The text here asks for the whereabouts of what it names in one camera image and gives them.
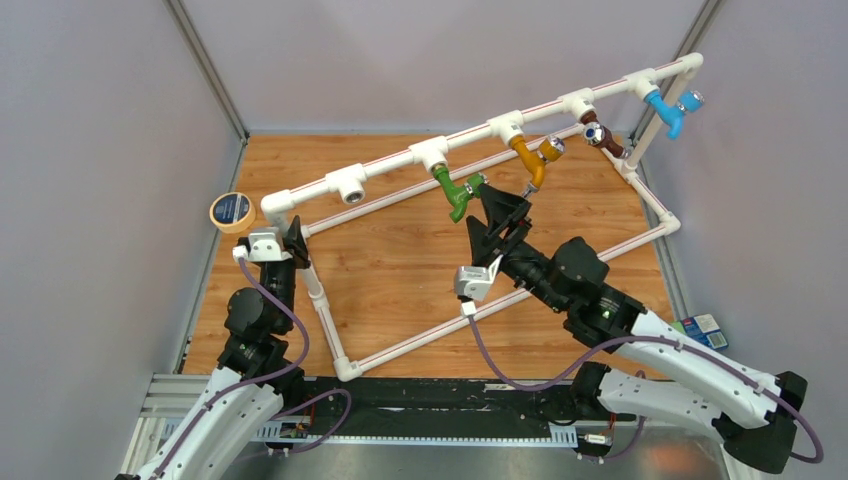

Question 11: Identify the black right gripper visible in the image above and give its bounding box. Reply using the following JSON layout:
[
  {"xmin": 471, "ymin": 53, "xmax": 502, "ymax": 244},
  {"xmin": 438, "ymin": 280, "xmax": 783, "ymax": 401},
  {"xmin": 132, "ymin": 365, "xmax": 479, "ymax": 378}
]
[{"xmin": 467, "ymin": 182, "xmax": 568, "ymax": 314}]

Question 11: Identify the green water faucet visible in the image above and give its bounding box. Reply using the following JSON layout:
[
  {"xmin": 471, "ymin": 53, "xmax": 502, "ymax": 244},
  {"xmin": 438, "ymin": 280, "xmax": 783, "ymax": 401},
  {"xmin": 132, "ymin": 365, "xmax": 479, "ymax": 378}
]
[{"xmin": 431, "ymin": 164, "xmax": 488, "ymax": 223}]

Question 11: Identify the white PVC pipe frame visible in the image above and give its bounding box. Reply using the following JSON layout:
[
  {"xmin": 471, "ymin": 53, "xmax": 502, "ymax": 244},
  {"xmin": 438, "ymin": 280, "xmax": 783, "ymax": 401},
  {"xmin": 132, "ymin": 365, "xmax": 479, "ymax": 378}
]
[{"xmin": 259, "ymin": 51, "xmax": 705, "ymax": 383}]

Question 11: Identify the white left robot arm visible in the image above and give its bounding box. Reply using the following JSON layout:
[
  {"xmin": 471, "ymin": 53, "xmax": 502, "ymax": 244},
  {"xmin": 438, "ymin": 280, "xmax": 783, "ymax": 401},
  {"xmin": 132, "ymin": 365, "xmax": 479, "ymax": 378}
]
[{"xmin": 133, "ymin": 218, "xmax": 310, "ymax": 479}]

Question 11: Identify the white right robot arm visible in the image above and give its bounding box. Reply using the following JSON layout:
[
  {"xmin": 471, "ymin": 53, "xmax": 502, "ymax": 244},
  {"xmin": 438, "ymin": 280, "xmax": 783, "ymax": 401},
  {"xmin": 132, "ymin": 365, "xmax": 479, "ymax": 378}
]
[{"xmin": 454, "ymin": 184, "xmax": 812, "ymax": 474}]

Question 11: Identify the yellow water faucet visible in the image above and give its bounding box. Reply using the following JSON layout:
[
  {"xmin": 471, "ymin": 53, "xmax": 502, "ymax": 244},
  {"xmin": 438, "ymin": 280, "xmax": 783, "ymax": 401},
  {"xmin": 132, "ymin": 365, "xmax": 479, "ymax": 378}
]
[{"xmin": 507, "ymin": 134, "xmax": 566, "ymax": 198}]

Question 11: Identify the brown water faucet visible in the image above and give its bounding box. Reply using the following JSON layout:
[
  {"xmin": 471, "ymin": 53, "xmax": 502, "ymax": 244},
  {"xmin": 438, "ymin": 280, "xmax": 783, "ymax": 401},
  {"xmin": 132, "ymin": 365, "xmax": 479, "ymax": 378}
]
[{"xmin": 579, "ymin": 110, "xmax": 631, "ymax": 160}]

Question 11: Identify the blue water faucet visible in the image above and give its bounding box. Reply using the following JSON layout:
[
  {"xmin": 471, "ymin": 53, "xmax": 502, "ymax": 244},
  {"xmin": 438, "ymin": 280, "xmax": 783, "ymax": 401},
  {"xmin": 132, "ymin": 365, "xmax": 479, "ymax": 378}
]
[{"xmin": 643, "ymin": 90, "xmax": 705, "ymax": 140}]

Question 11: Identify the masking tape roll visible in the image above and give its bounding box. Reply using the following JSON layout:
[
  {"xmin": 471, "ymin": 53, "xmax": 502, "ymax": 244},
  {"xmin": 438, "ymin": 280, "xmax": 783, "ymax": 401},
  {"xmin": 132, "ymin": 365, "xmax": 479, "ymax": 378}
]
[{"xmin": 208, "ymin": 191, "xmax": 257, "ymax": 234}]

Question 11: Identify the blue green small box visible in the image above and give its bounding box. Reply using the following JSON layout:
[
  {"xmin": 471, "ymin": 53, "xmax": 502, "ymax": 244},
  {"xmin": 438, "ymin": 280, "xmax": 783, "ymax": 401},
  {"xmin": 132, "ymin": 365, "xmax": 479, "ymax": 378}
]
[{"xmin": 671, "ymin": 314, "xmax": 728, "ymax": 351}]

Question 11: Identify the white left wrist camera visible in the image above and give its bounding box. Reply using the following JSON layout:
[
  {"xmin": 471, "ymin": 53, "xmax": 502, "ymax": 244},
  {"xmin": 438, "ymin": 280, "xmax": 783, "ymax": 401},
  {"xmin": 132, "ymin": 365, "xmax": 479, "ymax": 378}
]
[{"xmin": 232, "ymin": 227, "xmax": 292, "ymax": 263}]

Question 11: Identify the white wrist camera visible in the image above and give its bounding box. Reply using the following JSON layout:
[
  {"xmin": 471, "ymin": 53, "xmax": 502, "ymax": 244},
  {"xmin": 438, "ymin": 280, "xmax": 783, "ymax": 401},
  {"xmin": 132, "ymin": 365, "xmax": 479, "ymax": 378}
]
[
  {"xmin": 453, "ymin": 255, "xmax": 503, "ymax": 319},
  {"xmin": 232, "ymin": 227, "xmax": 292, "ymax": 263}
]

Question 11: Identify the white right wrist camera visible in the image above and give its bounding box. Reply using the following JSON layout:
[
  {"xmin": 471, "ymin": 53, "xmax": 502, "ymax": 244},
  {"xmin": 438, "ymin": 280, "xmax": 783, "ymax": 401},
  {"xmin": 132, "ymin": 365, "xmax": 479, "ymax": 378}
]
[{"xmin": 453, "ymin": 255, "xmax": 503, "ymax": 319}]

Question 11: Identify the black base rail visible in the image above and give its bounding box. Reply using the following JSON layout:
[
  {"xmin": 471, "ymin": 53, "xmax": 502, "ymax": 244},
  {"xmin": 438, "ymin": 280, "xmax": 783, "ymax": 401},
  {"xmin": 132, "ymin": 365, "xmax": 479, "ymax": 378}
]
[{"xmin": 292, "ymin": 377, "xmax": 611, "ymax": 439}]

